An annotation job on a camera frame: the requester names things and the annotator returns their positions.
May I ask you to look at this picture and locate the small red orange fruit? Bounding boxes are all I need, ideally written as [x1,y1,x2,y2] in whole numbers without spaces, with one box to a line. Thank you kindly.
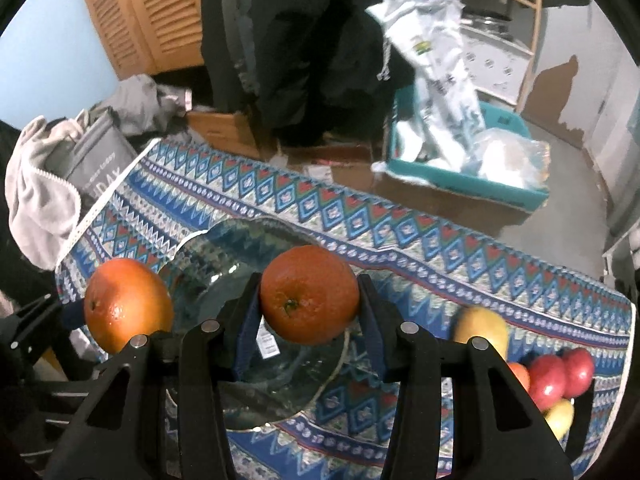
[507,361,531,393]

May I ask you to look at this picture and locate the printed white plastic bag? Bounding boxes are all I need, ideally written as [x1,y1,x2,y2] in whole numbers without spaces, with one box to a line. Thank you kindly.
[366,0,488,171]

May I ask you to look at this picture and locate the red apple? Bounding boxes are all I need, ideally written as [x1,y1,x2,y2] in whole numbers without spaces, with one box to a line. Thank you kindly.
[529,354,568,411]
[562,347,596,398]

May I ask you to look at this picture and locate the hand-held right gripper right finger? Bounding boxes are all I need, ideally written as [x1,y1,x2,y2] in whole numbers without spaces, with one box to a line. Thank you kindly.
[356,274,573,480]

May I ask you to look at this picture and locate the wooden louvered door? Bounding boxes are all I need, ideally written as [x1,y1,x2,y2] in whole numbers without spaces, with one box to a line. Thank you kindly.
[75,0,206,81]

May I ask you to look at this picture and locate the teal box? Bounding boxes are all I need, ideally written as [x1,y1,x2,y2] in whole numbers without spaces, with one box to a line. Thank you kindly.
[385,85,550,211]

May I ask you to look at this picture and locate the wooden shelf frame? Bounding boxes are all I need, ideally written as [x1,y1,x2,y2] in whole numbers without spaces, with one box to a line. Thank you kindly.
[426,0,546,113]

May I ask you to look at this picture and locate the blue patterned tablecloth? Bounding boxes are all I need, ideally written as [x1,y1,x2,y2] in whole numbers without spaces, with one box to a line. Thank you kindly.
[54,137,637,480]

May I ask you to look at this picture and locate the white printed cabinet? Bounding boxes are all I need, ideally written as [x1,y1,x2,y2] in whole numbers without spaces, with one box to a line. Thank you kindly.
[460,27,533,103]

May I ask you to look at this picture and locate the clear plastic bag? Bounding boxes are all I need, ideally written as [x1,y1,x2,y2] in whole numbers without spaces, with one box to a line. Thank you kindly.
[470,127,548,191]

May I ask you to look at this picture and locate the orange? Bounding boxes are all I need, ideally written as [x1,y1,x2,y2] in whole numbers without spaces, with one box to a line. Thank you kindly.
[83,259,175,355]
[260,245,361,345]

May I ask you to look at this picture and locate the grey clothes pile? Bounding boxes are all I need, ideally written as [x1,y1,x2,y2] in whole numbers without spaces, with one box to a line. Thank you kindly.
[95,75,193,138]

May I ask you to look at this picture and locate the dark hanging clothes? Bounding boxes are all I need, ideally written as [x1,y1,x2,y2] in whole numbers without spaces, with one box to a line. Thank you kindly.
[200,0,418,133]

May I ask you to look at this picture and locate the clear glass bowl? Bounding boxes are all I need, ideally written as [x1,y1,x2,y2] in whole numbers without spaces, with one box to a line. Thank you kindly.
[157,217,351,433]

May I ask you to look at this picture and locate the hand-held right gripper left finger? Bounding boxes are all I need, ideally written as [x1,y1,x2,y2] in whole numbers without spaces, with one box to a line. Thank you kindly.
[42,271,281,480]

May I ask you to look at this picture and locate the grey fabric bag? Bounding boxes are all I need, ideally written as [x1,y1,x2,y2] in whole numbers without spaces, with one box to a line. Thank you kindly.
[45,110,138,206]

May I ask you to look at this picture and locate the small brown cardboard box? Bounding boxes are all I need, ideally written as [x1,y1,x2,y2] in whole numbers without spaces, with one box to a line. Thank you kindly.
[185,110,261,161]

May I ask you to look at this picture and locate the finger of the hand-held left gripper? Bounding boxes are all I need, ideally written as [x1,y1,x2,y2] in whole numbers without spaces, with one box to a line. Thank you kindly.
[10,294,91,356]

